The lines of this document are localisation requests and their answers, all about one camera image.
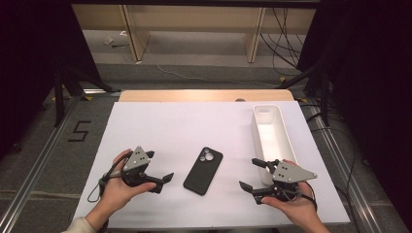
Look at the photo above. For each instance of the white board sheet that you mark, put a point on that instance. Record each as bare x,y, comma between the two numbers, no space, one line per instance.
181,129

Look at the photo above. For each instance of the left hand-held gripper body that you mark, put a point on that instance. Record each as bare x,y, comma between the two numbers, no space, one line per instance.
136,160

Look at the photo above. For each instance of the black metal stand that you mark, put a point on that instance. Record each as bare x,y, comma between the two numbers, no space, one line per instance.
59,103
325,103

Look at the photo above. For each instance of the person's left hand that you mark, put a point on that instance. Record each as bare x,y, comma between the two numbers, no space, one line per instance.
116,191

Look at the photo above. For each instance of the beige wooden shelf unit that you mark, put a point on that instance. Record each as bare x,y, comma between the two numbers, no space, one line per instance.
194,19

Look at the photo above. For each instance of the small white paper scrap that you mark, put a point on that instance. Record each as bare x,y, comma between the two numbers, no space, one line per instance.
108,40

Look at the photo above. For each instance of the dark curtain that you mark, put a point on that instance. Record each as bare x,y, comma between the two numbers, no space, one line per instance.
26,64
372,64

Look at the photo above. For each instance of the person's right hand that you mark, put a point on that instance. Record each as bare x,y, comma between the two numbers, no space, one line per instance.
299,208

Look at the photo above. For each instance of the aluminium floor rail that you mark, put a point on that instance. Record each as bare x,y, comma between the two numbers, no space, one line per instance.
39,155
340,161

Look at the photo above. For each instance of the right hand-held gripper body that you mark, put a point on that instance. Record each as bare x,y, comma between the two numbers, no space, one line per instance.
291,173

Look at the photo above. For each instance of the white plastic bin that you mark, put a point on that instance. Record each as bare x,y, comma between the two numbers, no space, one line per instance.
270,136

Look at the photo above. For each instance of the yellow tape piece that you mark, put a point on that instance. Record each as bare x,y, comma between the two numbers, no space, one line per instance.
87,97
303,100

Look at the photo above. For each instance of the round table grommet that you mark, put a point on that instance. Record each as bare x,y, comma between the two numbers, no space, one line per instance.
240,100

